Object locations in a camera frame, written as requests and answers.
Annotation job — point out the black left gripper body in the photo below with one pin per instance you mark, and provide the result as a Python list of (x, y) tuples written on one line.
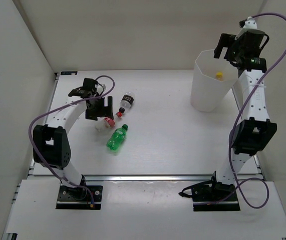
[(95, 96)]

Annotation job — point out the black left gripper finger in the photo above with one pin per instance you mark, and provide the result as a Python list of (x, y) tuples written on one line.
[(95, 109), (108, 110)]

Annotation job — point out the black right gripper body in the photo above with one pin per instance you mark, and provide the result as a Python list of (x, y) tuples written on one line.
[(237, 50)]

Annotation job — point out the red label clear bottle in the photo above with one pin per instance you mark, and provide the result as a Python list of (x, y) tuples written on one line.
[(108, 122)]

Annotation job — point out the green plastic bottle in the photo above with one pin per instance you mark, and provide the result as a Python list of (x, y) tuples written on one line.
[(117, 138)]

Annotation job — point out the yellow cap clear bottle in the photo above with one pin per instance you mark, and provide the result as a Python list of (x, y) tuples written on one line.
[(219, 76)]

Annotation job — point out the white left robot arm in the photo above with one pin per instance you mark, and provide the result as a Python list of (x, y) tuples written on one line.
[(48, 133)]

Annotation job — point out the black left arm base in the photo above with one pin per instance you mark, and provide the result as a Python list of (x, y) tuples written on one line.
[(72, 198)]

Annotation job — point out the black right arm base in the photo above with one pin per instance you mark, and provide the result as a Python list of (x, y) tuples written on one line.
[(212, 196)]

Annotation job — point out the white octagonal plastic bin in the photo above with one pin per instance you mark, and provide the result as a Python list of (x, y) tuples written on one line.
[(207, 92)]

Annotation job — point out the black label clear bottle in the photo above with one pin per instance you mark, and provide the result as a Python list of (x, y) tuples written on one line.
[(126, 102)]

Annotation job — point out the dark label sticker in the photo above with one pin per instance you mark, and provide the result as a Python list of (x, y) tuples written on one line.
[(68, 73)]

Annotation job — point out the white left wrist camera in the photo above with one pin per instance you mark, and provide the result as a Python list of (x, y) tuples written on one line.
[(101, 88)]

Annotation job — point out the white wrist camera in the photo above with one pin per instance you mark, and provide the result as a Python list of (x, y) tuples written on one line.
[(246, 24), (101, 88)]

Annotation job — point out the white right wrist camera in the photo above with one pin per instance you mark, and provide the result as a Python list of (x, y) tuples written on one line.
[(246, 24)]

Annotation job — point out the silver aluminium front rail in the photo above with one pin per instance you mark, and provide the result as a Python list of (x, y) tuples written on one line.
[(147, 178)]

